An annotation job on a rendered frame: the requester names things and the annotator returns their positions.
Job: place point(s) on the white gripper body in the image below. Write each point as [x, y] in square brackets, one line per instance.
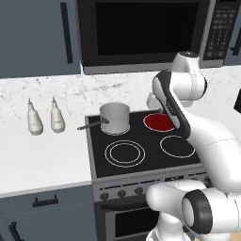
[152, 101]

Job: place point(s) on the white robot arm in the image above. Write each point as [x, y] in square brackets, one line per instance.
[216, 157]

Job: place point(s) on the black and silver stove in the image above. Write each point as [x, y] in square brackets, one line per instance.
[131, 163]

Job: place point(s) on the black stove knob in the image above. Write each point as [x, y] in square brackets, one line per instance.
[207, 180]
[104, 196]
[138, 190]
[121, 193]

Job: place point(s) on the black and silver microwave oven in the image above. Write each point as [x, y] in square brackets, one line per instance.
[141, 31]

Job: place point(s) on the black object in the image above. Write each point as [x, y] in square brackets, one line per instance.
[238, 103]

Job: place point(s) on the white bottle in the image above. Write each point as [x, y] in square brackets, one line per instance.
[57, 119]
[34, 122]

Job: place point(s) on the oven door with window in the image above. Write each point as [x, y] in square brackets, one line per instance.
[125, 224]

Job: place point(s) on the grey-blue drawer front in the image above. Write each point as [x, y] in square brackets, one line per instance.
[62, 200]

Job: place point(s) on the grey-blue base cupboard door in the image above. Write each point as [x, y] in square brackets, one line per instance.
[53, 227]

